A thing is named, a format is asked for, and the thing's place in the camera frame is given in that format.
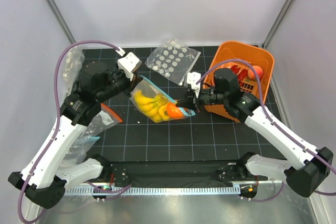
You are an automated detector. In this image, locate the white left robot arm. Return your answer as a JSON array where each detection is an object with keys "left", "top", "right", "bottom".
[{"left": 8, "top": 61, "right": 139, "bottom": 209}]

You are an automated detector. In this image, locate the toy peach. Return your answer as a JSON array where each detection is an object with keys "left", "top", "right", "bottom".
[{"left": 249, "top": 65, "right": 264, "bottom": 80}]

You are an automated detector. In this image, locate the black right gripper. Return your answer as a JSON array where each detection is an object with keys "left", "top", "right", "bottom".
[{"left": 177, "top": 86, "right": 228, "bottom": 112}]

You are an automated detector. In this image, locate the clear dotted bag at wall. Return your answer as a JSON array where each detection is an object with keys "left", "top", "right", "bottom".
[{"left": 62, "top": 46, "right": 85, "bottom": 95}]

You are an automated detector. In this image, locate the white slotted cable duct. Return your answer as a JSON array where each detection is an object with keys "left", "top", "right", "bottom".
[{"left": 65, "top": 183, "right": 240, "bottom": 196}]

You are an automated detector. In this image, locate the clear red-zip bag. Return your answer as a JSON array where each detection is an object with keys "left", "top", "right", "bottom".
[{"left": 76, "top": 103, "right": 122, "bottom": 153}]

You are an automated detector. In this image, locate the yellow toy bell pepper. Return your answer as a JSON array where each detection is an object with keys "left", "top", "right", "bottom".
[{"left": 158, "top": 105, "right": 171, "bottom": 121}]

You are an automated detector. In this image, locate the yellow toy banana bunch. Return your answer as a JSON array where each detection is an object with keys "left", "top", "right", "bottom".
[{"left": 133, "top": 90, "right": 169, "bottom": 123}]

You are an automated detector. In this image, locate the red toy lobster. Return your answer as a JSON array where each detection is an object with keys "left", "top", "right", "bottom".
[{"left": 230, "top": 65, "right": 248, "bottom": 81}]

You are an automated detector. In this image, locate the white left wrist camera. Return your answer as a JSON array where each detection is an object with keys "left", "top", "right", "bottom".
[{"left": 117, "top": 52, "right": 142, "bottom": 81}]

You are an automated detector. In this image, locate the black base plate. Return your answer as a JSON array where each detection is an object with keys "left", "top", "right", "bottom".
[{"left": 89, "top": 160, "right": 267, "bottom": 188}]

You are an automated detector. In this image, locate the orange plastic bin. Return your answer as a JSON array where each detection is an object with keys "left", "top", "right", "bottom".
[{"left": 198, "top": 41, "right": 274, "bottom": 123}]

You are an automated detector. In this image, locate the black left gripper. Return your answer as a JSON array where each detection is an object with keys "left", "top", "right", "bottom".
[{"left": 95, "top": 61, "right": 142, "bottom": 102}]

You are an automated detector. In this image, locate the clear blue-zip bag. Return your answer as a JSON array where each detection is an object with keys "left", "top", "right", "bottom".
[{"left": 130, "top": 76, "right": 195, "bottom": 123}]

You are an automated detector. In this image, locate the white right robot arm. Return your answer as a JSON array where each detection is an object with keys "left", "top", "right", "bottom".
[{"left": 176, "top": 68, "right": 335, "bottom": 197}]

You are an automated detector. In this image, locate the toy orange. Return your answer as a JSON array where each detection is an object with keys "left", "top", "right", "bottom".
[{"left": 166, "top": 102, "right": 184, "bottom": 119}]

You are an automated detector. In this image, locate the clear polka dot bag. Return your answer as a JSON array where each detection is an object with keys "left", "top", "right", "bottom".
[{"left": 145, "top": 38, "right": 201, "bottom": 86}]

